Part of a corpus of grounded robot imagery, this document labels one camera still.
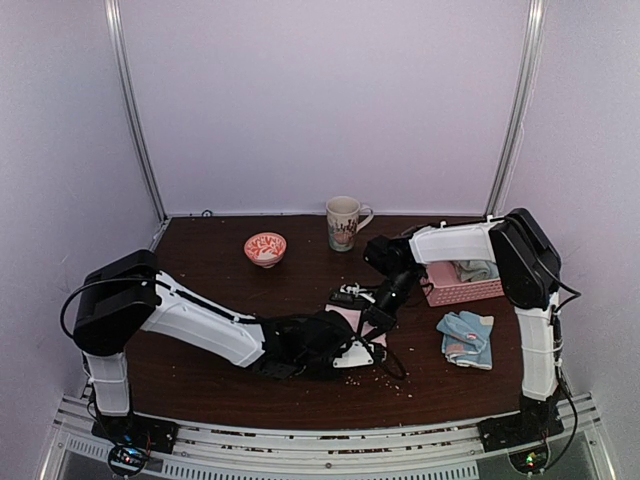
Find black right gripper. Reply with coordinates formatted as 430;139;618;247
358;267;422;341

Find large pink towel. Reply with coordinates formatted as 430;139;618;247
325;304;387;347

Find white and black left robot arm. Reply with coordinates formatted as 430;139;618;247
61;249;376;444

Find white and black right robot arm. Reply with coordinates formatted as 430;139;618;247
361;208;562;442

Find pink perforated plastic basket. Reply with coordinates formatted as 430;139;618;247
422;262;504;307

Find white mug with coral pattern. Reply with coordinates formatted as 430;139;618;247
326;196;374;252

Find grey-green folded towel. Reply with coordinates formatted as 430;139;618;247
452;260;497;282

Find red and white patterned bowl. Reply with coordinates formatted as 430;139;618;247
243;232;287;269

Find blue patterned crumpled cloth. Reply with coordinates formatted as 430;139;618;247
436;311;494;371

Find left round circuit board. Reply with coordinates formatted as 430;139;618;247
107;443;150;477

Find round circuit board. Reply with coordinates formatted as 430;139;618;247
107;443;150;477
508;444;550;475

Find right round circuit board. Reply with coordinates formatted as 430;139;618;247
508;444;550;475

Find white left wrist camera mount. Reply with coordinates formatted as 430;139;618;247
332;343;374;369

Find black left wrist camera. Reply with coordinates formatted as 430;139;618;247
366;343;387;364

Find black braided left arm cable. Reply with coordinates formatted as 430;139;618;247
58;277;409;384

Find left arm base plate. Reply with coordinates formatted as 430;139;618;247
91;414;178;454

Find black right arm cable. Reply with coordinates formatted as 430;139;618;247
542;279;584;471

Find aluminium front rail frame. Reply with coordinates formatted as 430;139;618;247
39;394;616;480

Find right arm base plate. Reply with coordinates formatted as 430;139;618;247
477;413;564;452

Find aluminium right corner post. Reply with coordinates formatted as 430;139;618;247
484;0;548;217

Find aluminium corner post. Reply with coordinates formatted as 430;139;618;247
484;0;548;217
104;0;167;222

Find aluminium left corner post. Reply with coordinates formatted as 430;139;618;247
104;0;167;222

